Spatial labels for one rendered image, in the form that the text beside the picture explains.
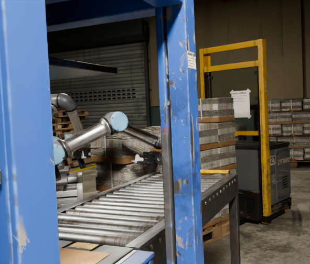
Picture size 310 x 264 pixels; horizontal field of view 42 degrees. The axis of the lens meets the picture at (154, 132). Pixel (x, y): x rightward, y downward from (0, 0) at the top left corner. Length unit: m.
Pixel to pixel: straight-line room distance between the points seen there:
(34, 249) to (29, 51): 0.23
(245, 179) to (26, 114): 4.02
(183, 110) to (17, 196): 0.60
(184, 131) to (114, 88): 9.94
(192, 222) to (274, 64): 8.74
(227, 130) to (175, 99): 2.84
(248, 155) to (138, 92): 6.55
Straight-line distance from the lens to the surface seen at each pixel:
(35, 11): 0.52
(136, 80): 10.63
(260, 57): 4.11
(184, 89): 0.99
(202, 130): 3.50
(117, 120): 2.33
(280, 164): 4.51
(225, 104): 3.82
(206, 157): 3.56
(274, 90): 9.63
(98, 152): 2.99
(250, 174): 4.39
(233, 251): 2.52
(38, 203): 0.50
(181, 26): 1.01
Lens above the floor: 1.19
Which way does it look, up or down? 3 degrees down
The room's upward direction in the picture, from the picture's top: 3 degrees counter-clockwise
